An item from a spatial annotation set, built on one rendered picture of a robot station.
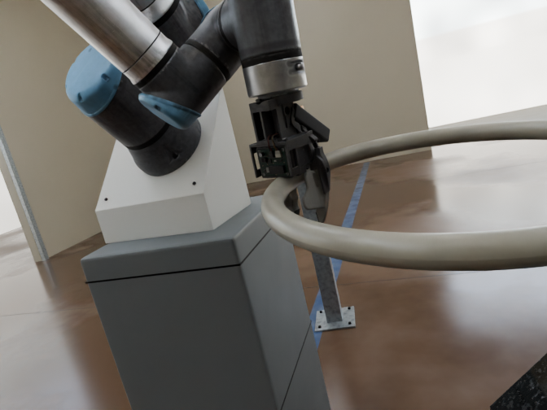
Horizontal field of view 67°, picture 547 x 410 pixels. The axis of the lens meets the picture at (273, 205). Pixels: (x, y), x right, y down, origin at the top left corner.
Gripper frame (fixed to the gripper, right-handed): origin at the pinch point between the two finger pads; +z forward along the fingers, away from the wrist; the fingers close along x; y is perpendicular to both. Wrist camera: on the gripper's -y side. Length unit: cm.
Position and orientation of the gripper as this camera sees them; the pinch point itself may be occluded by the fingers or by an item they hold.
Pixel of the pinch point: (309, 214)
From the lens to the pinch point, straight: 68.7
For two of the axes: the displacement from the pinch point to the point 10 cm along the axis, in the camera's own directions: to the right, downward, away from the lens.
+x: 7.8, 0.2, -6.3
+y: -6.0, 3.4, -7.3
